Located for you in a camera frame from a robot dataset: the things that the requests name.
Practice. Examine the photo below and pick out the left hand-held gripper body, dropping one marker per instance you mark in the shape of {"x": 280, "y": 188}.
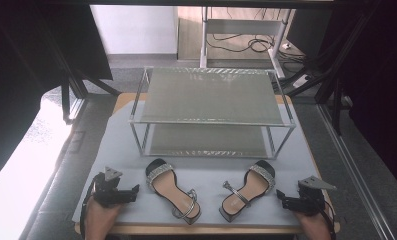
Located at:
{"x": 106, "y": 193}

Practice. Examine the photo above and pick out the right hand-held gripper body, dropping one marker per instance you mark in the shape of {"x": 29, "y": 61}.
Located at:
{"x": 311, "y": 200}

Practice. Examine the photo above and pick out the metal shoe rack grey shelves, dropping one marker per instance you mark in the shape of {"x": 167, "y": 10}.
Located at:
{"x": 212, "y": 96}

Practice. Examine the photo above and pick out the person's right hand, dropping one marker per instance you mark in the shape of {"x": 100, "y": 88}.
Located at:
{"x": 314, "y": 226}

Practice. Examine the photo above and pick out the white power strip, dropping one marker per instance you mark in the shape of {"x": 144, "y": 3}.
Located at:
{"x": 301, "y": 81}

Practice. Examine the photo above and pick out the dark curtain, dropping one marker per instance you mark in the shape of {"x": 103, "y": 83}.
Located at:
{"x": 379, "y": 83}
{"x": 19, "y": 66}

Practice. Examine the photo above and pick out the white metal stand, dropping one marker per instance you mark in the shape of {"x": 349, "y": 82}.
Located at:
{"x": 242, "y": 26}

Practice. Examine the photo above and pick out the aluminium floor rail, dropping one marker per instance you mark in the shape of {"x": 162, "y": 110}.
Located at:
{"x": 352, "y": 173}

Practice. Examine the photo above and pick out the black metal frame strut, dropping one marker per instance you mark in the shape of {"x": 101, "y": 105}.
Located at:
{"x": 66, "y": 96}
{"x": 336, "y": 96}

